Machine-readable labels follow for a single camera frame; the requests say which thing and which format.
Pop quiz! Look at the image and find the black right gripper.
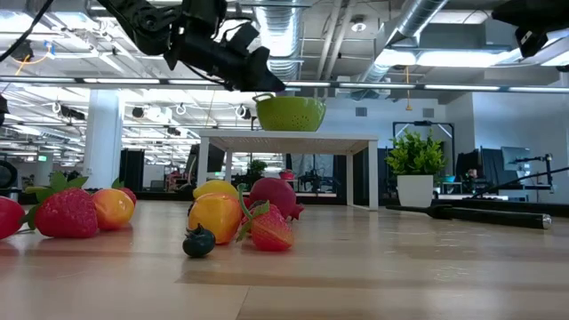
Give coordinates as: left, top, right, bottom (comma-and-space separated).
491, 0, 569, 33

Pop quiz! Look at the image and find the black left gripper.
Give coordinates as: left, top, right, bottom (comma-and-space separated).
163, 24, 286, 93

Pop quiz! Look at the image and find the green colander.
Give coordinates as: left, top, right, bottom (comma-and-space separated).
252, 92, 327, 132

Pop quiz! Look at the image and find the dark red apple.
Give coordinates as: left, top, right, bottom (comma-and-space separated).
248, 177, 306, 222

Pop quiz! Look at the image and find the yellow-red peach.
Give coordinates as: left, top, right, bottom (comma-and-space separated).
188, 192, 244, 245
91, 188, 137, 232

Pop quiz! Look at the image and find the green plant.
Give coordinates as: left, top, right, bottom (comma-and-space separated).
385, 129, 449, 209

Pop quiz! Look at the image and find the black kitchen knife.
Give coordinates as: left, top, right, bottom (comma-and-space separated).
385, 203, 554, 231

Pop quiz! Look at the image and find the red cherry tomato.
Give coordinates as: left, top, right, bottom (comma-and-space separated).
0, 195, 27, 242

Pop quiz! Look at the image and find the monitor on black arm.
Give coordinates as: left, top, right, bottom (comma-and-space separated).
500, 145, 556, 193

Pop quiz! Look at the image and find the white perforated riser shelf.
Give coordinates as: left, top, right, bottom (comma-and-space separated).
197, 128, 381, 211

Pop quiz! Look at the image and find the small background potted plant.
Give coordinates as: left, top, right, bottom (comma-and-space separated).
246, 158, 269, 180

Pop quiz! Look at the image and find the long ceiling light strip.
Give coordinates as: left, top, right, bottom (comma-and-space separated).
0, 75, 569, 93

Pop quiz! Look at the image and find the pale yellow-red strawberry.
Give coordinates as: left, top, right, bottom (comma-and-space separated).
236, 183, 295, 252

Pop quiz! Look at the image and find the person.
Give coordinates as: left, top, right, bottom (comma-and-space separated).
461, 164, 484, 193

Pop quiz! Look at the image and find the black partition screen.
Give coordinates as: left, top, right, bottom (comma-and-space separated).
118, 147, 147, 191

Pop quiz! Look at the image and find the white building column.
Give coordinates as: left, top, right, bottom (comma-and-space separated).
81, 87, 126, 191

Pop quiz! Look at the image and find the dark blueberry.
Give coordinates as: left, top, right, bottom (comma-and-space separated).
181, 223, 217, 259

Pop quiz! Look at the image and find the black round wheel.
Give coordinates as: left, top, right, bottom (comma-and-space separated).
0, 159, 19, 189

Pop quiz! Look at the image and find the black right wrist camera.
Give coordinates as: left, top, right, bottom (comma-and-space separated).
514, 27, 551, 59

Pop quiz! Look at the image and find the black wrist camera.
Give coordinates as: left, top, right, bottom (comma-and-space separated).
227, 21, 262, 54
514, 27, 551, 59

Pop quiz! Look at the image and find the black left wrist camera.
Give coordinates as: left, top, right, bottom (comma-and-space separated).
227, 21, 262, 54

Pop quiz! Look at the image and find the silver spiral air duct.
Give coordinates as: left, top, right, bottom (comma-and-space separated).
355, 0, 450, 88
253, 0, 304, 98

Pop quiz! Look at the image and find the black background frame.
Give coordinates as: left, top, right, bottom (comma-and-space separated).
391, 119, 456, 150

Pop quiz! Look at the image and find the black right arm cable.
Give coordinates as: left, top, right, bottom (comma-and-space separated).
470, 166, 569, 199

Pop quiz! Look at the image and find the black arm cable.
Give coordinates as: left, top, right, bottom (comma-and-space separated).
0, 0, 55, 63
470, 166, 569, 199

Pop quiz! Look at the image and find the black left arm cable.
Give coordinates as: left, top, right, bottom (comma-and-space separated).
0, 0, 55, 63

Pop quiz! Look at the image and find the black ceiling cord reel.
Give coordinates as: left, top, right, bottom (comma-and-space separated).
8, 37, 35, 62

